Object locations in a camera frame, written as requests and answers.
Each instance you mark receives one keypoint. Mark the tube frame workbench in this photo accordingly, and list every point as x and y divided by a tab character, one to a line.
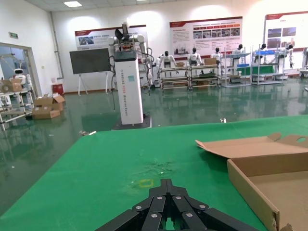
173	79

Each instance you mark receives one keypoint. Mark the ceiling light panel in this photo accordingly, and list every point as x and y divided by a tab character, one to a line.
73	3

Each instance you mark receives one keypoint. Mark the glass door with frame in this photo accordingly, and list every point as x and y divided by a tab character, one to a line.
7	55

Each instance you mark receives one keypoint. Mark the small white round-head robot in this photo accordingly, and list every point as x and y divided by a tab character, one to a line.
18	75

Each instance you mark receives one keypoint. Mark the red floor cabinet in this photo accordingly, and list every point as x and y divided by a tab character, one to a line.
57	89

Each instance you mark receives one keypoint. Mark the green exit sign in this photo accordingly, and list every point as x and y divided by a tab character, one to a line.
13	35

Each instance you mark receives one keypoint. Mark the white tube frame table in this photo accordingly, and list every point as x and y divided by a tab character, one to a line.
14	113

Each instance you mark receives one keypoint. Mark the small brown cardboard carton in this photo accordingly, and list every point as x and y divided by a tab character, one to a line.
180	64

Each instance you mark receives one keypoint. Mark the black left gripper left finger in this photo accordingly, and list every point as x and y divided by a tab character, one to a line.
144	214

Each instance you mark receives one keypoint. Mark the small white floor debris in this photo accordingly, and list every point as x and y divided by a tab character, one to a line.
223	120

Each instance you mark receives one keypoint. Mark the open brown floor carton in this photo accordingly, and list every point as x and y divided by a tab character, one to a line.
49	102

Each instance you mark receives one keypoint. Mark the closed brown floor carton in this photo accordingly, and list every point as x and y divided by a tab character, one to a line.
45	113

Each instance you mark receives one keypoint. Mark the brown carton with hole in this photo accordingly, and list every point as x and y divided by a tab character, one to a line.
10	86

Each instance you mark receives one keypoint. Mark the open brown cardboard box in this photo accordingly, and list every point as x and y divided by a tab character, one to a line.
252	149

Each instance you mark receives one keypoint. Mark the black screen on stand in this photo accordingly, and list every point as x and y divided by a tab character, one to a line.
89	60

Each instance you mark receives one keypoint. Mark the grey metal shelf rack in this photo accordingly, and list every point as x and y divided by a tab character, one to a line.
267	69
237	72

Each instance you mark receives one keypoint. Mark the metal shelving rack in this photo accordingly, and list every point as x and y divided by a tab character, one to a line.
204	77

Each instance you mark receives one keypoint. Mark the white grey robot base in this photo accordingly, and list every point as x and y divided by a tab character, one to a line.
305	62

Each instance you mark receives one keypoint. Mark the white floor scrap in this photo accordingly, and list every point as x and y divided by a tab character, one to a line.
87	132

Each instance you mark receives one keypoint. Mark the white black-headed humanoid robot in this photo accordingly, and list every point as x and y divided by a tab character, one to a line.
262	48
238	50
290	51
217	55
194	57
166	60

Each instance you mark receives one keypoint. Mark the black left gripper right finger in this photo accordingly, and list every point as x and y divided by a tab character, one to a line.
192	214

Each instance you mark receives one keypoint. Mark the red white wall poster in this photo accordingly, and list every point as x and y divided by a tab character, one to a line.
204	36
286	29
101	36

